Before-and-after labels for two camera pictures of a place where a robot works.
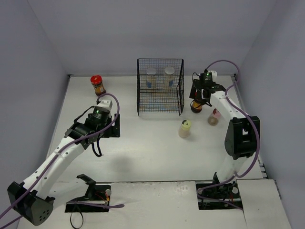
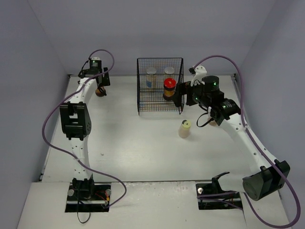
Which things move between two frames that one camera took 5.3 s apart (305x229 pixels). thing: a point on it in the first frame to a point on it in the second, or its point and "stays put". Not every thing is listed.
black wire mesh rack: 160,85 stays put
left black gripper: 114,126 to 105,78
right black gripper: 198,94 to 189,93
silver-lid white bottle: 169,78 stays put
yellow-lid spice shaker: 184,130 stays put
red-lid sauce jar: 196,107 to 169,85
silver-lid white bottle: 151,78 stays put
